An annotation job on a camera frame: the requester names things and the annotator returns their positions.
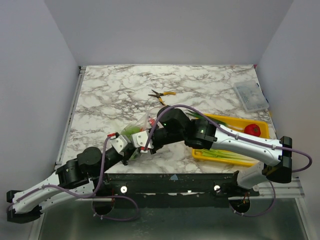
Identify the green toy grapes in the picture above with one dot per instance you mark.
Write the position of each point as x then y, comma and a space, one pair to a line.
130, 130

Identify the green celery toy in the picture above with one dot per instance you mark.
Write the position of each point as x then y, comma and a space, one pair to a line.
226, 155

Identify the green onion toy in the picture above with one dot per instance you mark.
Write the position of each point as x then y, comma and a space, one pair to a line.
196, 115

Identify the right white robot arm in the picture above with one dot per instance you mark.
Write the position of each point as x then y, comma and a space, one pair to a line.
273, 156

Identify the yellow plastic tray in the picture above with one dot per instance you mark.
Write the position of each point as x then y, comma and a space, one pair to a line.
238, 122

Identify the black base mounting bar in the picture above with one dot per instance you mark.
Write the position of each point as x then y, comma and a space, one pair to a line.
169, 190

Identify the clear zip top bag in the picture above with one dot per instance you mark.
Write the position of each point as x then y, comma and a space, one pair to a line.
146, 122

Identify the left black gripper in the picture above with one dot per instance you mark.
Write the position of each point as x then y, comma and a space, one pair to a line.
124, 158

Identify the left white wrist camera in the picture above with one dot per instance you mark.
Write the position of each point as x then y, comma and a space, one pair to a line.
119, 142

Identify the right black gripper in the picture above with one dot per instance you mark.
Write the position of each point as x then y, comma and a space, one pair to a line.
152, 141

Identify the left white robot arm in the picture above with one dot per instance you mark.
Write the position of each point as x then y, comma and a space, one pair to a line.
28, 205

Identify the clear plastic screw box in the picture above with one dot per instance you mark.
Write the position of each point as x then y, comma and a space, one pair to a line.
251, 96

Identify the red toy tomato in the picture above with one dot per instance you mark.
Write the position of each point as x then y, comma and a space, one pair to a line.
253, 130

